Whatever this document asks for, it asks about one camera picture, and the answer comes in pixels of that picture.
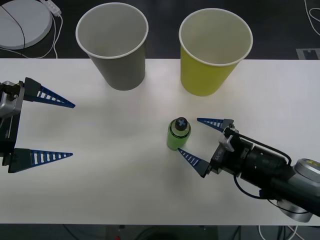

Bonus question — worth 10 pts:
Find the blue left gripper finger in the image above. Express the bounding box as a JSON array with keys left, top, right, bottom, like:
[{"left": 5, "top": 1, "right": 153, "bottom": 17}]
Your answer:
[
  {"left": 18, "top": 77, "right": 76, "bottom": 109},
  {"left": 7, "top": 147, "right": 74, "bottom": 174}
]

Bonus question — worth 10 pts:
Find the white cable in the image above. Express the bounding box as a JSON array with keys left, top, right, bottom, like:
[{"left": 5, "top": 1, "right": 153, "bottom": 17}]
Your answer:
[
  {"left": 258, "top": 224, "right": 302, "bottom": 240},
  {"left": 0, "top": 13, "right": 64, "bottom": 60},
  {"left": 304, "top": 0, "right": 320, "bottom": 44}
]

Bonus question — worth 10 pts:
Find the yellow-green plastic bin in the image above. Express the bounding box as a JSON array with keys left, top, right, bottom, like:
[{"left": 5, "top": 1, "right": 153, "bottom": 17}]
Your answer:
[{"left": 178, "top": 7, "right": 254, "bottom": 97}]

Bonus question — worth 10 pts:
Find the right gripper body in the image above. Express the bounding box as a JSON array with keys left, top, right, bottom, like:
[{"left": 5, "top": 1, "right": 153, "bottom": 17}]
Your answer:
[{"left": 208, "top": 127, "right": 254, "bottom": 179}]

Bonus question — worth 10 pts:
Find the white round base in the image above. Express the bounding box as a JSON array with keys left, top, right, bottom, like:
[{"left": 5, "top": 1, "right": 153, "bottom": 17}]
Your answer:
[{"left": 0, "top": 0, "right": 53, "bottom": 50}]

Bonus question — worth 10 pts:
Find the white power strip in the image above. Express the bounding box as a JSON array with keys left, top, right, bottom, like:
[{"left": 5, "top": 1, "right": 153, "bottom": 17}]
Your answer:
[{"left": 41, "top": 0, "right": 62, "bottom": 17}]

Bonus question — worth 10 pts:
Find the grey plastic bin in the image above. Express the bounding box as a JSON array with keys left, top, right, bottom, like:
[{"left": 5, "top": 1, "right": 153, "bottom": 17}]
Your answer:
[{"left": 75, "top": 1, "right": 150, "bottom": 91}]

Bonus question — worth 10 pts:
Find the green can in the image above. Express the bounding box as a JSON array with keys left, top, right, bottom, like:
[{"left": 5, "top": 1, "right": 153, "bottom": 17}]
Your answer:
[{"left": 166, "top": 116, "right": 192, "bottom": 152}]

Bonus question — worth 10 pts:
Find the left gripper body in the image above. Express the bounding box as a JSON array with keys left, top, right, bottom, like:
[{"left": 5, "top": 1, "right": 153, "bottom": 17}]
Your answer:
[{"left": 0, "top": 113, "right": 21, "bottom": 166}]

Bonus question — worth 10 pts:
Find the grey floor marker plate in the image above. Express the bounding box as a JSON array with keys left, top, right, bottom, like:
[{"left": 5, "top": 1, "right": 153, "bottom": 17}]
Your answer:
[{"left": 296, "top": 48, "right": 320, "bottom": 60}]

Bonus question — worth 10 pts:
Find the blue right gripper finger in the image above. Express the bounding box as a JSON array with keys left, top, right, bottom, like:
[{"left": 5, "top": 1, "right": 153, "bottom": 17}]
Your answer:
[
  {"left": 177, "top": 147, "right": 211, "bottom": 179},
  {"left": 196, "top": 117, "right": 235, "bottom": 134}
]

